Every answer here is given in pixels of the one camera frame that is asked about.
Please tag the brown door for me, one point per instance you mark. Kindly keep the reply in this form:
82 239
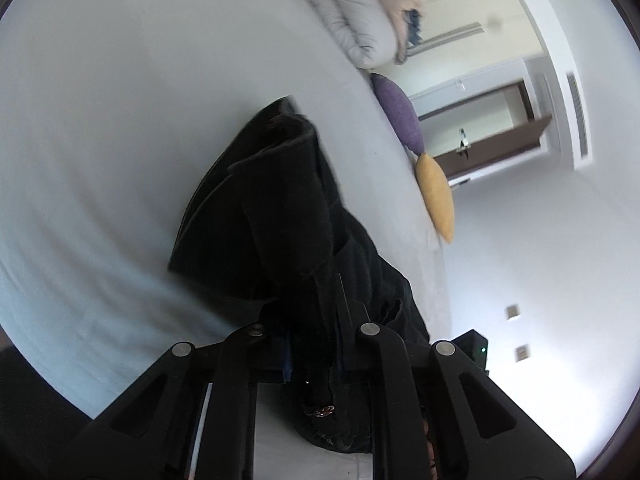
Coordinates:
500 145

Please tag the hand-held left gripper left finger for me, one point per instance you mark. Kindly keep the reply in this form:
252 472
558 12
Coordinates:
245 355

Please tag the bed with white sheet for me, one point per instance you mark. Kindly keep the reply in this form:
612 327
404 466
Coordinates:
125 135

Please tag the yellow pillow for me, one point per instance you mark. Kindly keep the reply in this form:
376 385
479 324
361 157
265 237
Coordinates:
435 195

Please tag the brown door frame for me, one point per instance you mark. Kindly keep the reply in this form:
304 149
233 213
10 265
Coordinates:
524 100

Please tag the purple pillow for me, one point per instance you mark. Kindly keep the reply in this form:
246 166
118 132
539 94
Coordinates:
397 110

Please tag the wall socket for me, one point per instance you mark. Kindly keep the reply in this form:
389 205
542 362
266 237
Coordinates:
512 311
522 352

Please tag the blue grey cloth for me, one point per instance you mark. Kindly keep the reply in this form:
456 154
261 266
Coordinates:
412 27

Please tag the cream wardrobe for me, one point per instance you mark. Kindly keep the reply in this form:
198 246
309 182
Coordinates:
465 60

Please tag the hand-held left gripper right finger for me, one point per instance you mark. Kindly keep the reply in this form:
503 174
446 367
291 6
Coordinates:
390 360

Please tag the black pants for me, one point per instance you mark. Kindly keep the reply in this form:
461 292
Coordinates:
280 210

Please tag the folded beige duvet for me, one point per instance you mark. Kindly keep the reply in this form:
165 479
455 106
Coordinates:
360 25

